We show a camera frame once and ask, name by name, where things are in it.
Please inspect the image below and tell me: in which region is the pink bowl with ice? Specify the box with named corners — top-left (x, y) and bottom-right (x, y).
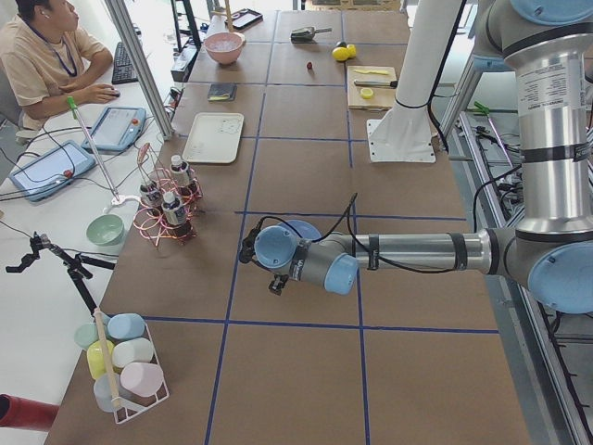
top-left (204, 32), bottom-right (246, 65)

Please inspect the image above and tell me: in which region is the white wire cup rack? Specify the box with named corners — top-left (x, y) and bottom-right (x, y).
top-left (93, 309), bottom-right (170, 425)

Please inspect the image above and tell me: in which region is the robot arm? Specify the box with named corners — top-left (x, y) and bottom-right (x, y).
top-left (239, 1), bottom-right (592, 313)

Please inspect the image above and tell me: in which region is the metal scoop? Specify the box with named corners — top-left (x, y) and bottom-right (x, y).
top-left (290, 27), bottom-right (333, 43)

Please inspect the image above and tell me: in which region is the white cup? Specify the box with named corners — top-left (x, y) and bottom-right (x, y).
top-left (112, 337), bottom-right (154, 368)

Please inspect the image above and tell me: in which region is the seated person beige shirt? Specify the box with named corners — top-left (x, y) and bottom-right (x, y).
top-left (1, 1), bottom-right (120, 130)

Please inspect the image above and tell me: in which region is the yellow lemon front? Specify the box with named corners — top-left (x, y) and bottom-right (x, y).
top-left (332, 46), bottom-right (350, 62)

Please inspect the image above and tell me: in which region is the pink cup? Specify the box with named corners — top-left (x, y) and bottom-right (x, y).
top-left (120, 362), bottom-right (164, 397)

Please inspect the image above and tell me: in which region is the cream bear tray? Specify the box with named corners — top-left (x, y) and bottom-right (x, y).
top-left (182, 112), bottom-right (245, 164)

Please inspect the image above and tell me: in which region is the far teach pendant tablet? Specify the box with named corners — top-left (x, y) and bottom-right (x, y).
top-left (90, 107), bottom-right (147, 153)

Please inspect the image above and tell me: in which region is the black tripod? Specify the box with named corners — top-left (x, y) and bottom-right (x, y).
top-left (5, 233), bottom-right (115, 314)

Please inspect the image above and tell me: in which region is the yellow lemon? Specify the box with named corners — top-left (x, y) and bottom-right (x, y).
top-left (332, 46), bottom-right (350, 62)
top-left (346, 44), bottom-right (357, 58)

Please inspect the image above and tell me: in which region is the bottle front in rack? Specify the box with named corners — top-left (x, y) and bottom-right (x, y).
top-left (162, 191), bottom-right (189, 237)

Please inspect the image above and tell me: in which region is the green bowl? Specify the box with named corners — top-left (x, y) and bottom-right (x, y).
top-left (86, 214), bottom-right (125, 247)

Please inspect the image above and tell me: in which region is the aluminium frame post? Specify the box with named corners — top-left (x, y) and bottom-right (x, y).
top-left (105, 0), bottom-right (174, 141)

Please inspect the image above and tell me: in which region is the black keyboard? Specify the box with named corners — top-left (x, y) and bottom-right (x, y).
top-left (111, 42), bottom-right (138, 84)

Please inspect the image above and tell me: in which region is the wooden cutting board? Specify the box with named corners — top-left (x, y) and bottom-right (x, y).
top-left (347, 66), bottom-right (397, 110)

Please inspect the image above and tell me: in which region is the grey folded cloth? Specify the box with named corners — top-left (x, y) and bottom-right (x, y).
top-left (208, 83), bottom-right (237, 102)

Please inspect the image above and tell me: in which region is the blue plate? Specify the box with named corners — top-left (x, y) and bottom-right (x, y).
top-left (278, 220), bottom-right (322, 241)

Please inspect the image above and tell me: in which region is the half lemon slice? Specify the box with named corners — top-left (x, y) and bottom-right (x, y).
top-left (360, 87), bottom-right (374, 100)

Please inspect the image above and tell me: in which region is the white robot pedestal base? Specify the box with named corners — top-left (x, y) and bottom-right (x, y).
top-left (367, 0), bottom-right (465, 163)

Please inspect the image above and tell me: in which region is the teach pendant tablet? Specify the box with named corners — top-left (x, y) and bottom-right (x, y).
top-left (90, 107), bottom-right (147, 153)
top-left (8, 140), bottom-right (95, 202)

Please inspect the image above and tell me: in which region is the yellow lemon back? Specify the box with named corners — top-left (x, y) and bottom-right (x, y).
top-left (346, 44), bottom-right (357, 58)

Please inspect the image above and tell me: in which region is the red cylinder object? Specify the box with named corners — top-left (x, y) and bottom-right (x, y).
top-left (1, 394), bottom-right (59, 432)

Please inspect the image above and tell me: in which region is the bottle right in rack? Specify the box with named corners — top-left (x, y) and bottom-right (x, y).
top-left (170, 155), bottom-right (191, 196)

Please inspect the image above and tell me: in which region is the yellow cup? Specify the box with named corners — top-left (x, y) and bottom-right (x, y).
top-left (86, 340), bottom-right (107, 380)

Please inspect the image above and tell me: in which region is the near teach pendant tablet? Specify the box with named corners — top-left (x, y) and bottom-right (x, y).
top-left (8, 140), bottom-right (95, 202)

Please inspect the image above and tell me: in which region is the bottle in rack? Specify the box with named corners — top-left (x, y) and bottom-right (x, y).
top-left (140, 175), bottom-right (162, 217)
top-left (162, 191), bottom-right (189, 237)
top-left (170, 155), bottom-right (191, 196)

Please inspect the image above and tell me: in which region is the steel muddler black tip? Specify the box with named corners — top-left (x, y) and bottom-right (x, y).
top-left (353, 80), bottom-right (398, 89)

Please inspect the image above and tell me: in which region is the bottle left in rack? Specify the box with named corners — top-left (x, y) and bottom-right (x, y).
top-left (140, 175), bottom-right (162, 217)

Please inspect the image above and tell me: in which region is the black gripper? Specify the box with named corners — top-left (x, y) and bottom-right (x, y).
top-left (239, 226), bottom-right (287, 295)

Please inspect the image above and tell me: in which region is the blue cup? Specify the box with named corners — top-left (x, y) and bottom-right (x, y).
top-left (107, 312), bottom-right (145, 340)

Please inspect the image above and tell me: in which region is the copper wire bottle rack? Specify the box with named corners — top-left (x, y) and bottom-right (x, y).
top-left (132, 143), bottom-right (203, 247)

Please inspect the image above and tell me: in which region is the yellow plastic knife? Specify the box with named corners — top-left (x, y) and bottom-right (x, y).
top-left (353, 69), bottom-right (390, 75)

